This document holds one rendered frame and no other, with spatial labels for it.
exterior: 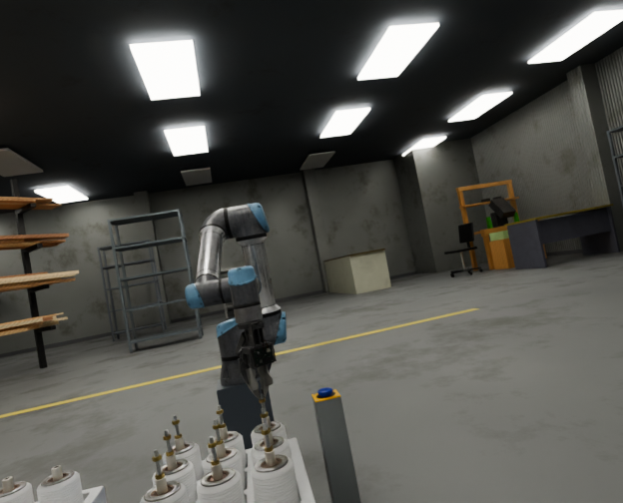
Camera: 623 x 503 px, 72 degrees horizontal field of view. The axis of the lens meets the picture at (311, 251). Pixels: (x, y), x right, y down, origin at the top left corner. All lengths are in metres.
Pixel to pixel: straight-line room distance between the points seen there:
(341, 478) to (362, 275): 7.48
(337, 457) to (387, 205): 10.76
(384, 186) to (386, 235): 1.33
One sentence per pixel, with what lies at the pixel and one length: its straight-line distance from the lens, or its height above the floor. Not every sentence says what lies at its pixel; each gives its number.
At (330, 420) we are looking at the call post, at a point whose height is 0.26.
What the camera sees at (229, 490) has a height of 0.24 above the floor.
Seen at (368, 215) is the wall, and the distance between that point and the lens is 11.56.
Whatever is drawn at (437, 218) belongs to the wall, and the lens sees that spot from 11.06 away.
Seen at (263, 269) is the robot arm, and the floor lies 0.69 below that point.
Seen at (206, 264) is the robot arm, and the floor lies 0.73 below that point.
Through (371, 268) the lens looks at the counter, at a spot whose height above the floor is 0.44.
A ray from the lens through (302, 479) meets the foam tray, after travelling 1.14.
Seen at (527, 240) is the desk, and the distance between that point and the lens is 7.82.
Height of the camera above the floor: 0.66
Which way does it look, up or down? 2 degrees up
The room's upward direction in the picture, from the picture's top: 11 degrees counter-clockwise
